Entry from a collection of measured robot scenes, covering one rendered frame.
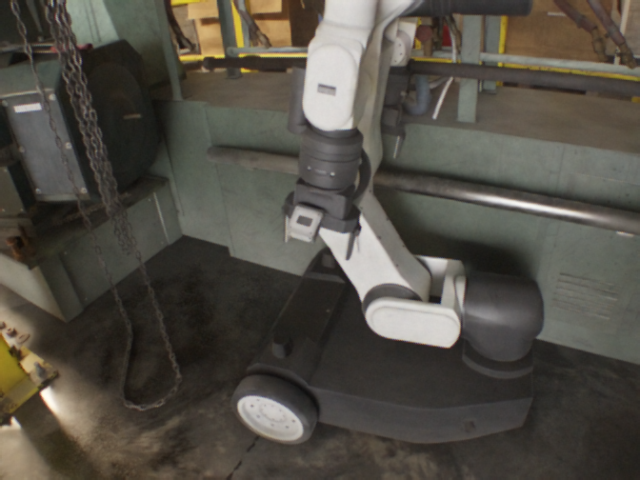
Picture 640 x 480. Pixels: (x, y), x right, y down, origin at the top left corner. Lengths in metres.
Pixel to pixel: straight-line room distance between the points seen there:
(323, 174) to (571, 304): 0.87
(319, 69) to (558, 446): 0.98
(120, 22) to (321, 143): 1.42
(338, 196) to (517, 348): 0.56
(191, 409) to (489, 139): 1.02
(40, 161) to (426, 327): 1.13
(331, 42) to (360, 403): 0.73
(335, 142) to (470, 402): 0.63
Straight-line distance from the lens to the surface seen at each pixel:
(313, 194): 0.66
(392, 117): 1.05
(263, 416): 1.09
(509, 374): 1.04
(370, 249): 0.92
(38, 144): 1.40
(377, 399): 0.97
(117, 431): 1.28
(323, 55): 0.55
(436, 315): 0.93
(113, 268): 1.76
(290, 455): 1.11
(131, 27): 1.94
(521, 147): 1.10
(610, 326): 1.35
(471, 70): 1.07
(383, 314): 0.95
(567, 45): 3.89
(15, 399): 1.51
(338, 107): 0.56
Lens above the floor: 0.95
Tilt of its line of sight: 33 degrees down
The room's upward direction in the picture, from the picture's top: 5 degrees counter-clockwise
